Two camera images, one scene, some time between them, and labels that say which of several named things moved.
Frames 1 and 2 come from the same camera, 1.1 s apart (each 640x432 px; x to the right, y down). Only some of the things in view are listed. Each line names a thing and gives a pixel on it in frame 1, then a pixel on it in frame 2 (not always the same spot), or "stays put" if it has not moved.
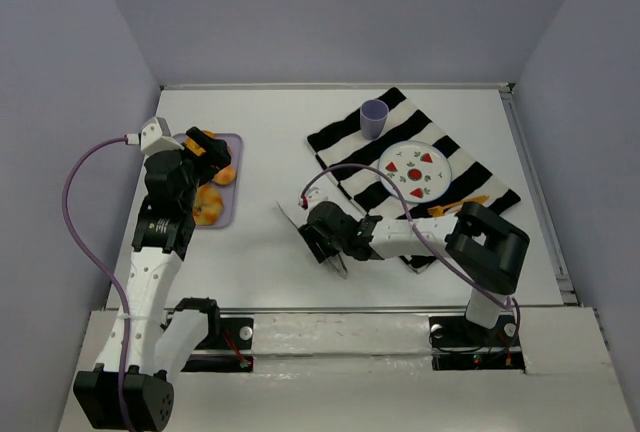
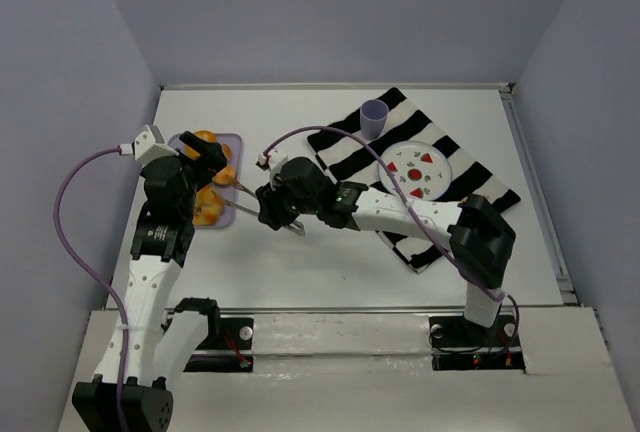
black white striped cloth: x=354 y=162 stays put
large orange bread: x=208 y=205 stays put
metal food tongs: x=335 y=261 → x=295 y=225
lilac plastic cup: x=373 y=115 stays put
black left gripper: x=211 y=146 stays put
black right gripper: x=317 y=240 → x=273 y=207
